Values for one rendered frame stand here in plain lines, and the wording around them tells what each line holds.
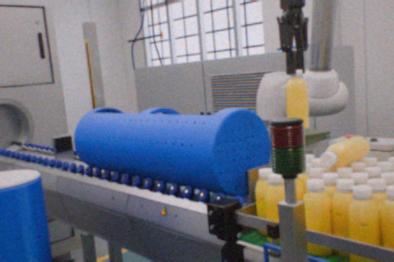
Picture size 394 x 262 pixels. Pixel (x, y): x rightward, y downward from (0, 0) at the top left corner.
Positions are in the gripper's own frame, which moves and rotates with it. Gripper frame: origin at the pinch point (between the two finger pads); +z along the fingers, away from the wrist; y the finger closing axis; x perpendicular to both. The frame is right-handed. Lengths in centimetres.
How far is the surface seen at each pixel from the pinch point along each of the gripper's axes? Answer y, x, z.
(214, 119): 18.8, -17.7, 15.2
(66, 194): 24, -116, 51
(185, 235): 23, -31, 54
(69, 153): 8, -142, 35
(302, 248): 46, 32, 38
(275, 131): 50, 30, 15
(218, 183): 22.3, -14.2, 34.5
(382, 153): -13.7, 19.4, 28.8
